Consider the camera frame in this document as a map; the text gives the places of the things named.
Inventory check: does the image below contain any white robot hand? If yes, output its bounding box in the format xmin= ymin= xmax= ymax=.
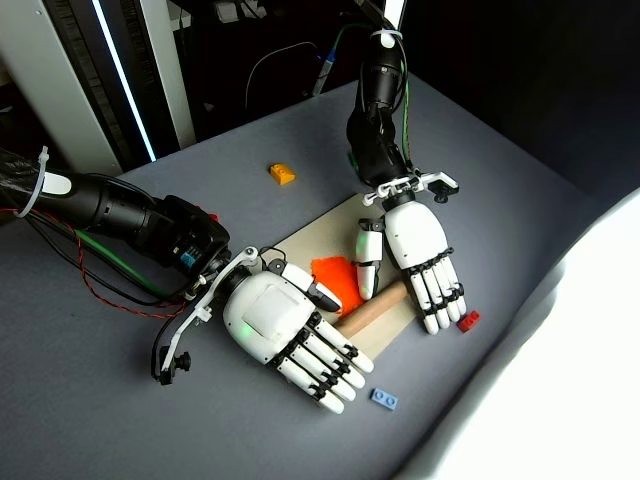
xmin=354 ymin=198 xmax=469 ymax=335
xmin=222 ymin=259 xmax=375 ymax=415

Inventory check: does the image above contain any wooden rolling pin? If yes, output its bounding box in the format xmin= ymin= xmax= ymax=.
xmin=333 ymin=280 xmax=410 ymax=339

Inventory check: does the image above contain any orange play dough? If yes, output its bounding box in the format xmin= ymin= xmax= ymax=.
xmin=309 ymin=255 xmax=365 ymax=319

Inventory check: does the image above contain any light wooden board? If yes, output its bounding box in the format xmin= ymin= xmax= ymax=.
xmin=269 ymin=193 xmax=416 ymax=362

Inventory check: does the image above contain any red toy brick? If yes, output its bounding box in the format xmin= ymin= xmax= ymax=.
xmin=455 ymin=309 xmax=481 ymax=334

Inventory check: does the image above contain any yellow sloped toy brick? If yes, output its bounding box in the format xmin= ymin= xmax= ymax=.
xmin=268 ymin=162 xmax=296 ymax=186

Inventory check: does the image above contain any light blue flat toy brick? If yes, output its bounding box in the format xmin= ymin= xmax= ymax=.
xmin=369 ymin=387 xmax=400 ymax=412

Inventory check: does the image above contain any grey table cloth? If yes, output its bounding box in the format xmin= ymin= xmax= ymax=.
xmin=0 ymin=79 xmax=601 ymax=480

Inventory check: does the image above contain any white backdrop sheet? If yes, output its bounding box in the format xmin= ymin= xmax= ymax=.
xmin=394 ymin=187 xmax=640 ymax=480

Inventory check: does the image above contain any white column with light strip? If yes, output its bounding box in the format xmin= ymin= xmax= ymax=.
xmin=0 ymin=0 xmax=196 ymax=171

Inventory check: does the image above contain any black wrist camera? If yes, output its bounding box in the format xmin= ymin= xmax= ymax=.
xmin=432 ymin=174 xmax=460 ymax=204
xmin=152 ymin=347 xmax=194 ymax=386

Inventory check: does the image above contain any thin black cable loop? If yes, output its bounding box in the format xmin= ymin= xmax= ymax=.
xmin=244 ymin=41 xmax=321 ymax=109

